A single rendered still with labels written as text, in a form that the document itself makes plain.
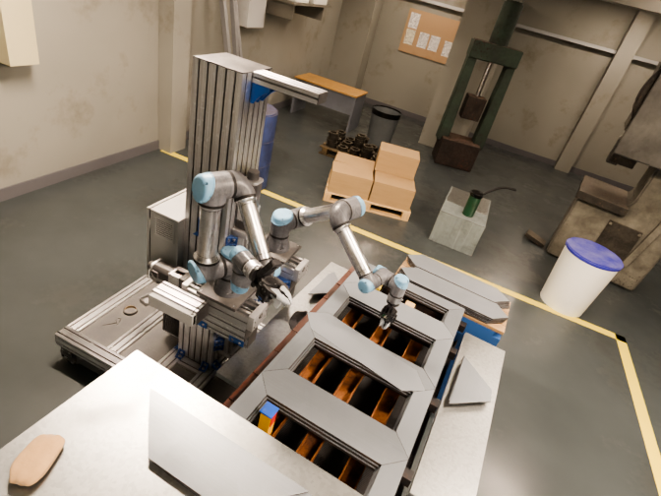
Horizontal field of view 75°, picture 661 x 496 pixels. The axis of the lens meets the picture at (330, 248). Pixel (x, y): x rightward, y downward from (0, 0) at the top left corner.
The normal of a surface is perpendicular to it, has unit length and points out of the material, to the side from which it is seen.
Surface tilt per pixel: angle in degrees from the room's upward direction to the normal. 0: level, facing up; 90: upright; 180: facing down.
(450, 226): 90
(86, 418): 0
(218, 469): 0
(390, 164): 90
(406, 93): 90
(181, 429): 0
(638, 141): 90
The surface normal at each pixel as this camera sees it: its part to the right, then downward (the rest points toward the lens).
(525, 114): -0.38, 0.43
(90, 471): 0.22, -0.82
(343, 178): -0.05, 0.53
